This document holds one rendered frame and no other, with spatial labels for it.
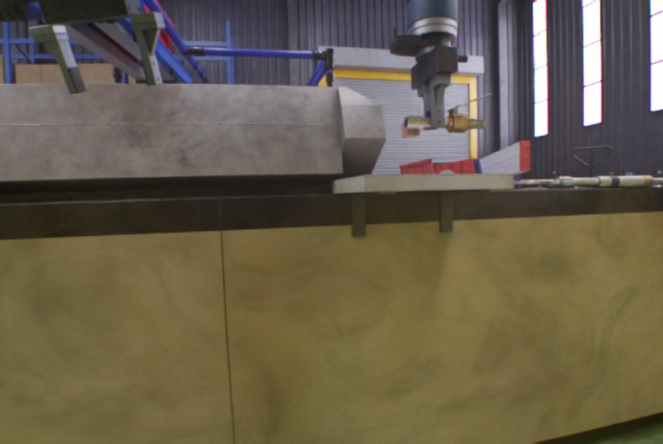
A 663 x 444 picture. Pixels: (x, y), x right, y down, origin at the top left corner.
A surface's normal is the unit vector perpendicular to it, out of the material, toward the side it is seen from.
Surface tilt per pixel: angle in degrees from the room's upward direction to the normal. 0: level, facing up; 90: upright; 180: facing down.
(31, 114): 80
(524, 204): 90
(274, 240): 90
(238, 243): 90
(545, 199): 90
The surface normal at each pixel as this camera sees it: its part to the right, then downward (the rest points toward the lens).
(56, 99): 0.18, -0.10
